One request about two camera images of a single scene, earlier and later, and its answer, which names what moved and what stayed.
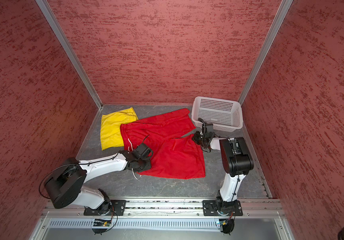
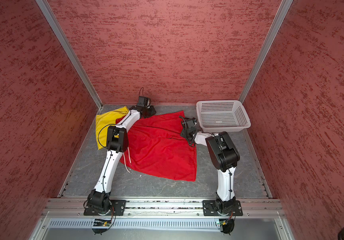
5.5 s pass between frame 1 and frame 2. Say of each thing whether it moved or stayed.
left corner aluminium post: stayed
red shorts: moved
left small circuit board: stayed
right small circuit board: stayed
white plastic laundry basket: moved
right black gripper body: moved
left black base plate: stayed
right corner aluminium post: stayed
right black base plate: stayed
